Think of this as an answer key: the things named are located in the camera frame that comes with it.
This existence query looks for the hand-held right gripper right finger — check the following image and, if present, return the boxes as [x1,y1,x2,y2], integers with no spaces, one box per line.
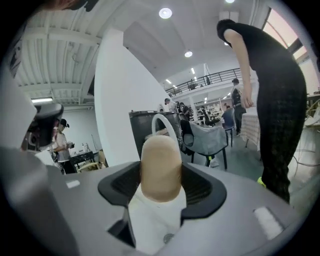
[159,162,301,256]

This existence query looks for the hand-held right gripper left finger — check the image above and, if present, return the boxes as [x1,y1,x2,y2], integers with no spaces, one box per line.
[49,161,141,248]

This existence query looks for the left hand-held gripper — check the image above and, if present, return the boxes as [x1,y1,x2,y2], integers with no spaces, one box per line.
[21,103,65,153]

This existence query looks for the beige rounded cylinder object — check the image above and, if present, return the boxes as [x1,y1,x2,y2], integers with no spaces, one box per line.
[139,136,183,204]

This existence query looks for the wooden chair brown seat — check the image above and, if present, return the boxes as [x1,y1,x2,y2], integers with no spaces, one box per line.
[78,161,101,174]

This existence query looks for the black marble table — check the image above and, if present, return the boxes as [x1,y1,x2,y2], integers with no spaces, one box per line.
[69,154,96,171]

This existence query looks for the chair with grey cover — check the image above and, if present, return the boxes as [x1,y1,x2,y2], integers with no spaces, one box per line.
[179,119,229,171]

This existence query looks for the white sink basin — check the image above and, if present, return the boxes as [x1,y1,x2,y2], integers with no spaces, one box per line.
[127,186,188,254]

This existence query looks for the table with checkered cloth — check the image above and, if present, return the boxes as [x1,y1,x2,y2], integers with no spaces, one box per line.
[239,106,262,153]

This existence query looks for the black cabinet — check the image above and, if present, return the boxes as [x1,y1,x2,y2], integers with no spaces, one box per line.
[128,110,181,161]

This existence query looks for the person's torso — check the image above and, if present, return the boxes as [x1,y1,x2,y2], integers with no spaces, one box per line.
[4,14,30,81]

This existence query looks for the blue chair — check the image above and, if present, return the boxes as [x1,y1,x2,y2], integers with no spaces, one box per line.
[221,107,236,147]

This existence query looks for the black office chair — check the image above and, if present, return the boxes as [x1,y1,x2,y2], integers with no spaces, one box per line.
[202,109,221,127]

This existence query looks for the white curved faucet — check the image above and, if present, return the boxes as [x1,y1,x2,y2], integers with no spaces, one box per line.
[151,113,180,147]

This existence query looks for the person's head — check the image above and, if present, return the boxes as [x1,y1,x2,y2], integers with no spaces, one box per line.
[41,0,85,11]

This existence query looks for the black mezzanine railing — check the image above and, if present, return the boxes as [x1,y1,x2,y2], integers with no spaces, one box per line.
[166,67,242,98]

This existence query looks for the large window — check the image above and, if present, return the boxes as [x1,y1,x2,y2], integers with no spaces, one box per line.
[262,8,316,66]

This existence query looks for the black head-worn camera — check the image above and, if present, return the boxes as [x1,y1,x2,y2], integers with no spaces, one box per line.
[74,0,101,13]

